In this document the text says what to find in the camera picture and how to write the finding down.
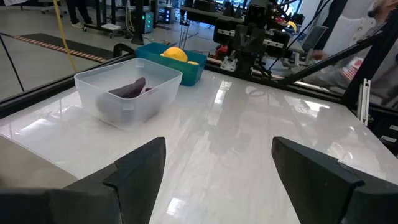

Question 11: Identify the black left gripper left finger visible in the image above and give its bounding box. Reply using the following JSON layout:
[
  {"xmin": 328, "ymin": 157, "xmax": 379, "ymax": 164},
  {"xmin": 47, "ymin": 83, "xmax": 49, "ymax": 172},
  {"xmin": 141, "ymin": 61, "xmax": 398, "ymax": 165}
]
[{"xmin": 104, "ymin": 136, "xmax": 167, "ymax": 224}]

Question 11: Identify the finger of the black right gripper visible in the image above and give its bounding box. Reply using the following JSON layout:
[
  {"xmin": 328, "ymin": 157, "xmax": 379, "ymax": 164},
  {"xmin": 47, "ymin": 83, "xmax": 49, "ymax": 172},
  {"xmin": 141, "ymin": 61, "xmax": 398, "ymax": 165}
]
[
  {"xmin": 269, "ymin": 29, "xmax": 292, "ymax": 59},
  {"xmin": 213, "ymin": 17, "xmax": 238, "ymax": 45}
]

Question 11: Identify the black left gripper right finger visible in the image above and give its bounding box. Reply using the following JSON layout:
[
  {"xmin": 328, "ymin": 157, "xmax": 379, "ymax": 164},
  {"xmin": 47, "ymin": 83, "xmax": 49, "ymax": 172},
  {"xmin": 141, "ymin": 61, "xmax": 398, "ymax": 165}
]
[{"xmin": 271, "ymin": 136, "xmax": 364, "ymax": 224}]

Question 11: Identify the yellow lemon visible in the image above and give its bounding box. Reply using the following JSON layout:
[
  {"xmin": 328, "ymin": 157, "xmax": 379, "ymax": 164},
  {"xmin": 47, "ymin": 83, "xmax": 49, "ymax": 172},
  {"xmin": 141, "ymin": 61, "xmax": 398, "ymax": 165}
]
[{"xmin": 162, "ymin": 46, "xmax": 189, "ymax": 63}]

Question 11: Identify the large purple eggplant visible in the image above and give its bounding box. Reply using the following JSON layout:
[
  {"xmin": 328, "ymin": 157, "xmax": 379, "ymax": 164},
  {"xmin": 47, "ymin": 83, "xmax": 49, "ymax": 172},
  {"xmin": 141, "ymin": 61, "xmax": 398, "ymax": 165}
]
[{"xmin": 108, "ymin": 77, "xmax": 147, "ymax": 100}]

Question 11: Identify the person's hand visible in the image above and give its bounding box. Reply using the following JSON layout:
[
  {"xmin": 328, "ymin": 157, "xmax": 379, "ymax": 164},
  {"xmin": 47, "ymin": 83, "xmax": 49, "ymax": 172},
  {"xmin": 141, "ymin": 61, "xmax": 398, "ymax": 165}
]
[{"xmin": 312, "ymin": 49, "xmax": 329, "ymax": 62}]

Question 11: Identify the black gantry beam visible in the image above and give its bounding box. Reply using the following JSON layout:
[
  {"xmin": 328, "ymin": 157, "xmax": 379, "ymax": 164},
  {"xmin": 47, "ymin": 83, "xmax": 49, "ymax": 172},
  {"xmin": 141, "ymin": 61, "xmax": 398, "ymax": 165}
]
[{"xmin": 275, "ymin": 29, "xmax": 392, "ymax": 87}]

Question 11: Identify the clear plastic basket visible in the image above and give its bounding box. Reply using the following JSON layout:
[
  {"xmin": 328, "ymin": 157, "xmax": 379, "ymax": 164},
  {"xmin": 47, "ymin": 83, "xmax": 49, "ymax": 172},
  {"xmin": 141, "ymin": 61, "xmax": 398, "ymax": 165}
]
[{"xmin": 73, "ymin": 57, "xmax": 183, "ymax": 131}]

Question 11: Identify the teal plastic basket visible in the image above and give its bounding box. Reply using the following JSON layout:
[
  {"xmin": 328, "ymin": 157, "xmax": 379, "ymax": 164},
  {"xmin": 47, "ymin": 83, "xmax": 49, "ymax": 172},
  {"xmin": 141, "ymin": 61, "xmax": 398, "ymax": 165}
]
[{"xmin": 135, "ymin": 42, "xmax": 208, "ymax": 87}]

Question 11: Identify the person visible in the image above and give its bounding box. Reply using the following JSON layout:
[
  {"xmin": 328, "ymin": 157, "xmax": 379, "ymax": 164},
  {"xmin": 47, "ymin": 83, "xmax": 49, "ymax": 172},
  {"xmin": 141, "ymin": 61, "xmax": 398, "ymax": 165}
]
[
  {"xmin": 303, "ymin": 0, "xmax": 398, "ymax": 108},
  {"xmin": 65, "ymin": 0, "xmax": 93, "ymax": 29}
]

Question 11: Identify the computer tower with green lights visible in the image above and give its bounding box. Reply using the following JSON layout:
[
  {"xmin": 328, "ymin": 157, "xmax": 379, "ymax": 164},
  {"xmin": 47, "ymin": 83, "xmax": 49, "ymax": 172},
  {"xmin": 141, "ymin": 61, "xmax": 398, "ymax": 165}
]
[{"xmin": 141, "ymin": 11, "xmax": 156, "ymax": 34}]

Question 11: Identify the silver aluminium extrusion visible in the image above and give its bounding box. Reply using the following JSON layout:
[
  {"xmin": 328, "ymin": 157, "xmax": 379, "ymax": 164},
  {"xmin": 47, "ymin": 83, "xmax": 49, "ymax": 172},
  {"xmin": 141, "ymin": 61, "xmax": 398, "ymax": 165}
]
[{"xmin": 356, "ymin": 78, "xmax": 372, "ymax": 127}]

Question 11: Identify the black orange-striped floor mat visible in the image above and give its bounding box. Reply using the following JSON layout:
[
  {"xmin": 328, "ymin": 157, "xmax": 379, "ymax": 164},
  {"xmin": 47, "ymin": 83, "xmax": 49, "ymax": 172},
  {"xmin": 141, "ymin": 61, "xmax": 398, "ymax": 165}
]
[{"xmin": 12, "ymin": 32, "xmax": 114, "ymax": 63}]

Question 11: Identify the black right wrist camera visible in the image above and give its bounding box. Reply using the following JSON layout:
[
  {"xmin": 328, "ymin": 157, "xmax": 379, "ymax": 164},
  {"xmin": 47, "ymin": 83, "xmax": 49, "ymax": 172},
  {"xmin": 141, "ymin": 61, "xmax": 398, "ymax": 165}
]
[{"xmin": 244, "ymin": 3, "xmax": 267, "ymax": 27}]

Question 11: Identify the silver metal bracket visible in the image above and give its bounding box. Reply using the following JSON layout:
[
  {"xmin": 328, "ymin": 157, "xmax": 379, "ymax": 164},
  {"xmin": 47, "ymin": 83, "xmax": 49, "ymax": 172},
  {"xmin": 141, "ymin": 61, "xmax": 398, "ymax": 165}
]
[{"xmin": 220, "ymin": 55, "xmax": 238, "ymax": 73}]

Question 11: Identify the yellow cable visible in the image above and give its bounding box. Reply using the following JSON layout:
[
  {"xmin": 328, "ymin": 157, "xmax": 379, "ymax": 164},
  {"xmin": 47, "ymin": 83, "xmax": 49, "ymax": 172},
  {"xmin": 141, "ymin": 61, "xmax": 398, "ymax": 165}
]
[{"xmin": 52, "ymin": 0, "xmax": 78, "ymax": 73}]

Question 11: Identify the long black cable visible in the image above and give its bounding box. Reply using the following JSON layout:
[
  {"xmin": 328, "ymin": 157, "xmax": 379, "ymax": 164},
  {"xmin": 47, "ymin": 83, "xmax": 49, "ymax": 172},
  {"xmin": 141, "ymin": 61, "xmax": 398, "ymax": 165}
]
[{"xmin": 0, "ymin": 33, "xmax": 25, "ymax": 93}]

